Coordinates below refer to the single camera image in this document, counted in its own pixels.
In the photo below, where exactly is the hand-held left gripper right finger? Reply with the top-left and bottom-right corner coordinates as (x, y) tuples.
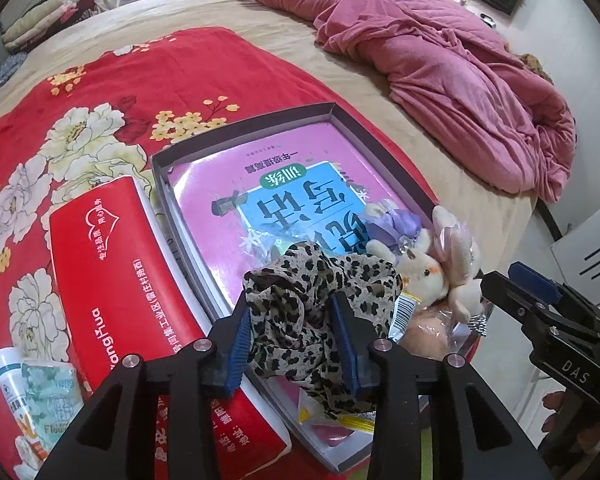
(330, 291), (556, 480)

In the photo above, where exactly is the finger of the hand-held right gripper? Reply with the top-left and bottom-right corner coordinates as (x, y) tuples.
(510, 261), (583, 313)
(480, 270), (563, 333)

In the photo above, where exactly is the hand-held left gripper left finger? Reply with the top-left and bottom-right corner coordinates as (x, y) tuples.
(34, 290), (253, 480)

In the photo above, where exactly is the leopard print scarf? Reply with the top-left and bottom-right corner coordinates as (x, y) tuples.
(242, 242), (406, 423)

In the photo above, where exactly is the grey cardboard box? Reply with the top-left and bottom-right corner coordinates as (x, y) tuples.
(150, 101), (486, 476)

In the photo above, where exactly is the person's right hand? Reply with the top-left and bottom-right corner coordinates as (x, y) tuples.
(541, 391), (571, 433)

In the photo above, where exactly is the clear yellow plastic packet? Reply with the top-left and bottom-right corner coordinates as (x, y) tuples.
(297, 390), (378, 434)

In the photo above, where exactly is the peach sponge in plastic bag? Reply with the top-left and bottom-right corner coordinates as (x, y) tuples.
(387, 292), (488, 361)

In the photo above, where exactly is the white plush bunny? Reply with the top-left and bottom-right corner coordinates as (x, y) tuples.
(367, 205), (483, 321)

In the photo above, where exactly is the purple flower hair accessory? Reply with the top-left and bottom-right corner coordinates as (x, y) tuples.
(360, 200), (423, 256)

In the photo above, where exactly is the red box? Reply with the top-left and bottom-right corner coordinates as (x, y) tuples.
(49, 176), (292, 480)

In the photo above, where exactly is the pink book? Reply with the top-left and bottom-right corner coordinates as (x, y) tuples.
(167, 121), (426, 311)

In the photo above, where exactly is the green tissue pack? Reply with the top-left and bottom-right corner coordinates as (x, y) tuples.
(20, 360), (83, 456)

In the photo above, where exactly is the brown patterned cloth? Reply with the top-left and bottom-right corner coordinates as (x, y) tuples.
(519, 52), (554, 84)

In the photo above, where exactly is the white bottle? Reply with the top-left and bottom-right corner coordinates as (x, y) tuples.
(0, 347), (46, 461)

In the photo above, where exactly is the pink quilt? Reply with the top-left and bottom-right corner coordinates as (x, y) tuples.
(244, 0), (577, 204)

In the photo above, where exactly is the red floral blanket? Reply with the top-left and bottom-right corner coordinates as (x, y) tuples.
(0, 0), (538, 480)

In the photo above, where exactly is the teal quilted bedsheet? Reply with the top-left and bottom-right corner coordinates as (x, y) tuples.
(0, 10), (28, 111)

